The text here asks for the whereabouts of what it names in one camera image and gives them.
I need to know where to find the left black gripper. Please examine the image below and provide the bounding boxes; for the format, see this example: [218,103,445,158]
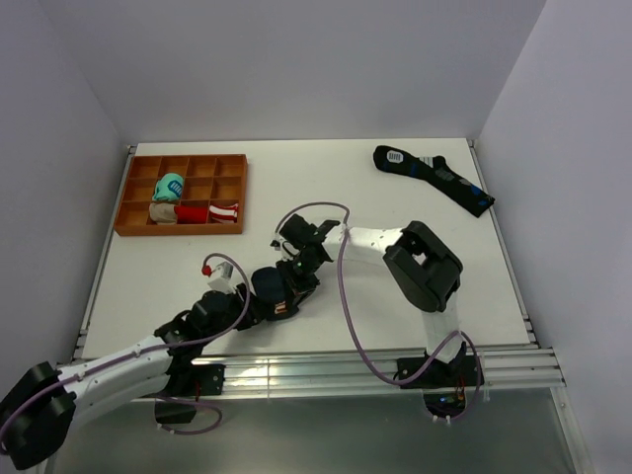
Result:
[201,281,274,345]

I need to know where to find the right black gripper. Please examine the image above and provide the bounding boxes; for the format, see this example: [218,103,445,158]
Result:
[277,253,324,309]

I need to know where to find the navy cartoon sock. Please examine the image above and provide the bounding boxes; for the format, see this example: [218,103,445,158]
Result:
[251,267,292,321]

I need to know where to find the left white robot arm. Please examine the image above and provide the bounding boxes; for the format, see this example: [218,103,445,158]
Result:
[1,290,251,470]

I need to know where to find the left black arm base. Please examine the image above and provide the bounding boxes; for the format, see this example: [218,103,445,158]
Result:
[154,363,225,429]

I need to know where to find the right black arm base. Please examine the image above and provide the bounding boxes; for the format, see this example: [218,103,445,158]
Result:
[399,343,485,421]

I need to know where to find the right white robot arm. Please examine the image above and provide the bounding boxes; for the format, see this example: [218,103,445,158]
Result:
[271,214,466,385]

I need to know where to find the red white striped sock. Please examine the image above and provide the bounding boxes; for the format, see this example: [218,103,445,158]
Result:
[174,203,239,224]

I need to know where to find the beige rolled sock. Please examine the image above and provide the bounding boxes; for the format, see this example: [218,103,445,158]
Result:
[148,202,178,225]

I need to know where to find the orange compartment tray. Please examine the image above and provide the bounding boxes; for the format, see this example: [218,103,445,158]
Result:
[114,154,248,237]

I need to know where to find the teal rolled sock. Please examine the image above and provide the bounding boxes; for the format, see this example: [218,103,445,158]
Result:
[152,173,185,202]

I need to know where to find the black blue sports sock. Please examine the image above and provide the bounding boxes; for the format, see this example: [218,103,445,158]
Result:
[372,145,496,217]

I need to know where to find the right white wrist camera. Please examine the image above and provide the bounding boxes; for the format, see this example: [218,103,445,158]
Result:
[270,234,297,260]

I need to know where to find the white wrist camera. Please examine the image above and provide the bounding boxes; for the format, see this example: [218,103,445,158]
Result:
[201,262,236,294]
[270,234,297,260]

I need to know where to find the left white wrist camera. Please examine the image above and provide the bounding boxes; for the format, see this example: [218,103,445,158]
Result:
[201,262,236,294]

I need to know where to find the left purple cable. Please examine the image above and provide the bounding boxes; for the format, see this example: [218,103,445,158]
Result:
[0,253,251,455]

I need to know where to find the aluminium front rail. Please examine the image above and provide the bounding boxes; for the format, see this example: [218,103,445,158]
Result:
[193,347,565,400]

